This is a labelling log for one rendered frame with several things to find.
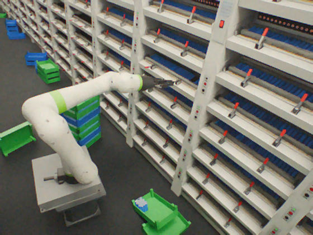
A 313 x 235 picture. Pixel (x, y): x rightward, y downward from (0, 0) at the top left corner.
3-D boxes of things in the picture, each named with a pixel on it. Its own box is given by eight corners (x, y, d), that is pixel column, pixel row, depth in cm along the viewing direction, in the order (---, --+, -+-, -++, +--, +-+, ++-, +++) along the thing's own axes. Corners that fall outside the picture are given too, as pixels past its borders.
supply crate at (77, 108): (76, 112, 181) (75, 104, 176) (58, 104, 187) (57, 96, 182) (100, 98, 203) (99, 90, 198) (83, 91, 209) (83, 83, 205)
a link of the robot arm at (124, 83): (122, 94, 110) (122, 73, 108) (108, 92, 119) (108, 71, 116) (142, 93, 120) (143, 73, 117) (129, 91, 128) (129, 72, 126)
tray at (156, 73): (194, 103, 138) (194, 91, 131) (138, 66, 173) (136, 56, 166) (216, 88, 146) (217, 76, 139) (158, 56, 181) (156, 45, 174)
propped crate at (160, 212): (132, 208, 169) (131, 200, 167) (152, 196, 181) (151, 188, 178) (157, 230, 147) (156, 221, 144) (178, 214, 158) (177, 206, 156)
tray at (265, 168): (286, 200, 109) (295, 188, 99) (198, 134, 144) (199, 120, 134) (306, 175, 117) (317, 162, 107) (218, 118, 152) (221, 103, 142)
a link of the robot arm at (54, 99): (33, 132, 98) (24, 111, 90) (22, 119, 104) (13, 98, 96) (69, 116, 108) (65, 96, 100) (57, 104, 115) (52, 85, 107)
